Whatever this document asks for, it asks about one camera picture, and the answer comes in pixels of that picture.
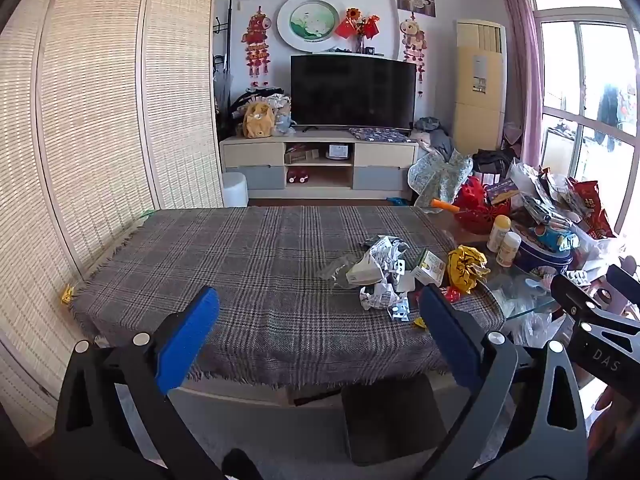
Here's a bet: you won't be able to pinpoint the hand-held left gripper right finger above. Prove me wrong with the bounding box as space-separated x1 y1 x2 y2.
417 284 591 480

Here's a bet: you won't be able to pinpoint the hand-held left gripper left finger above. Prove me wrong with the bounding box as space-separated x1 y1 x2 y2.
52 286 223 480

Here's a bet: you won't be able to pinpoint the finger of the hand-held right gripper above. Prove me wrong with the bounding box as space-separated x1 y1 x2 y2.
602 263 640 311
550 272 603 318

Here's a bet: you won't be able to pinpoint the green and white box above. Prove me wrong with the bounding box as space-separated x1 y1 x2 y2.
411 249 447 288

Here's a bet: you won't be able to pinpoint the yellow wrapper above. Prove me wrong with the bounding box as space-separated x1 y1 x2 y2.
446 245 491 293

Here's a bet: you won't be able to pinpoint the small printed paper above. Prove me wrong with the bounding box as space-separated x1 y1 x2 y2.
360 282 401 311

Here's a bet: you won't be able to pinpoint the dark grey trash bin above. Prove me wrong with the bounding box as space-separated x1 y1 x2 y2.
340 374 451 466

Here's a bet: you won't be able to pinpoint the large printed paper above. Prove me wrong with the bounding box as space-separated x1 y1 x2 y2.
360 236 411 273

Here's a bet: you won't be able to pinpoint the person's right hand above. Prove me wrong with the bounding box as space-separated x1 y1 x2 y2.
589 385 621 458

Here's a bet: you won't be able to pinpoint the blue round tin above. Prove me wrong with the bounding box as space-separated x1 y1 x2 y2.
512 225 576 276

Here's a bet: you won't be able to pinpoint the clear plastic bag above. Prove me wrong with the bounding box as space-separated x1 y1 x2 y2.
490 280 566 346

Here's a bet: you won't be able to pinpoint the red snack bag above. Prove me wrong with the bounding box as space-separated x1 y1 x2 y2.
570 178 616 238

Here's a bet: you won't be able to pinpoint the grey plaid blanket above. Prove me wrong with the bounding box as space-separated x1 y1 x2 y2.
70 205 506 391

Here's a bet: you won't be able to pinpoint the white folded packet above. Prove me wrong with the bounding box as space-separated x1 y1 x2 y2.
345 255 386 288

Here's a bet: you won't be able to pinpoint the red plastic basket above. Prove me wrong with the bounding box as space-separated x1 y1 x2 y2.
452 176 511 233

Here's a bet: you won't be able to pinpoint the clear plastic wrapper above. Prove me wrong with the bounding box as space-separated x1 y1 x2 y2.
320 255 361 288

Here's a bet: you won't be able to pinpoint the person's black sock foot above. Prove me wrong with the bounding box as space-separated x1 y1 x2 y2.
222 449 263 480

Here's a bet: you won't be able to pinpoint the black bag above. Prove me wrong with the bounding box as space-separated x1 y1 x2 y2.
472 149 516 176

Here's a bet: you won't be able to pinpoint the floral cloth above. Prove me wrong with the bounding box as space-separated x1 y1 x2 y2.
407 150 473 206

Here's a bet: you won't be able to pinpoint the wooden television cabinet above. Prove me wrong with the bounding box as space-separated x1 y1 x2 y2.
219 130 421 202

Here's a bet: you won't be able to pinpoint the white framed window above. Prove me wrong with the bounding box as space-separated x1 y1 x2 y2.
530 0 640 241

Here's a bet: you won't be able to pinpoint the grey clothes pile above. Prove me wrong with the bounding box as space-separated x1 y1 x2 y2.
414 116 455 157

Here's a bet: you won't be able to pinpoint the cardboard box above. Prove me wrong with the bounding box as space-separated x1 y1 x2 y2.
285 145 321 165

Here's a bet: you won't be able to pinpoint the dark patterned cloth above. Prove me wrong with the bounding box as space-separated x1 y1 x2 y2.
348 127 413 142

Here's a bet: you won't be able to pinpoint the yellow plush backpack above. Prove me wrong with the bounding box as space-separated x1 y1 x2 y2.
242 101 275 139

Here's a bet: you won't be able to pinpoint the cream standing air conditioner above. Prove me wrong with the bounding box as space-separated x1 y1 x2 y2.
452 20 507 151

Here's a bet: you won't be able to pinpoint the pale plush toy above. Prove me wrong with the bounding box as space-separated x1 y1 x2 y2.
272 97 297 136

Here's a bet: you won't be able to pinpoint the pink curtain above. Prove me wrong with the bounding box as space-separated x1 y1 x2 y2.
495 0 546 166

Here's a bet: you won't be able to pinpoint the bamboo folding screen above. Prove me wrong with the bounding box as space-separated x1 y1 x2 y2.
0 0 223 436

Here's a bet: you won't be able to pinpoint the black flat television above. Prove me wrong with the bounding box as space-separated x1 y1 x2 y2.
290 54 418 133

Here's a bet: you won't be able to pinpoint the black coat rack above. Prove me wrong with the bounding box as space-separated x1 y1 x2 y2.
214 0 233 126

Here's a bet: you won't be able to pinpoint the red hanging ornament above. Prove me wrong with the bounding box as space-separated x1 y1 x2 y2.
400 17 427 96
242 6 272 86

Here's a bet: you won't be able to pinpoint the red flags and sunflower bouquet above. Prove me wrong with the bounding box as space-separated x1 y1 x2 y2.
335 7 381 53

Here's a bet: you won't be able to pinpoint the round white wall plate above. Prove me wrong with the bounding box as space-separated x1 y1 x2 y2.
276 0 341 53

